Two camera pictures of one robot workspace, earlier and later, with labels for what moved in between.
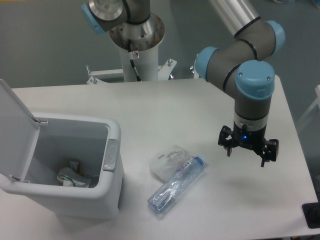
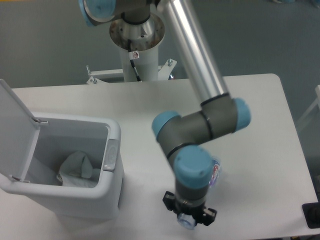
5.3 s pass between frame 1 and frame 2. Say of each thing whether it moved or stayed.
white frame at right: stayed
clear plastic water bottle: moved
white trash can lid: stayed
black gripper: moved
